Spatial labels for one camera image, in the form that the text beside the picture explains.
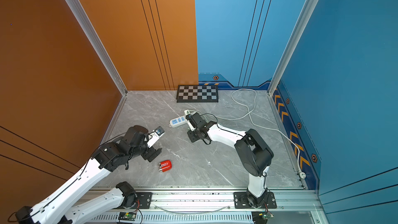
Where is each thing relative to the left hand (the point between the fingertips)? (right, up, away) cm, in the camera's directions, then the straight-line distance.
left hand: (154, 138), depth 75 cm
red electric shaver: (+3, -16, +6) cm, 17 cm away
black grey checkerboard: (+19, +25, +40) cm, 50 cm away
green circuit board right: (+50, -35, -5) cm, 62 cm away
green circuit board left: (-10, -35, -4) cm, 37 cm away
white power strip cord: (+60, +3, +27) cm, 65 cm away
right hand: (+17, -1, +16) cm, 24 cm away
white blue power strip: (+7, +6, +25) cm, 26 cm away
